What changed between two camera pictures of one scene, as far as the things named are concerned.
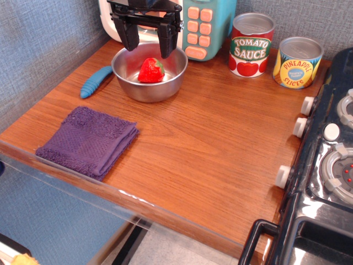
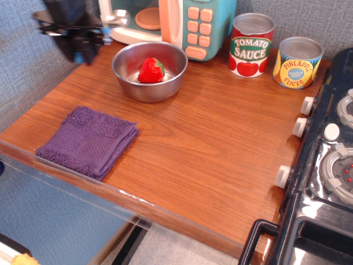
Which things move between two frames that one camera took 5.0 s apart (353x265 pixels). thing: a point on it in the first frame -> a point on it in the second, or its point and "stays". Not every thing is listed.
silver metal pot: [144, 75] stays
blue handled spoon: [90, 84] -> [107, 39]
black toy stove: [316, 226] stays
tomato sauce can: [250, 44] stays
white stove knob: [282, 176] stays
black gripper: [165, 14] -> [75, 21]
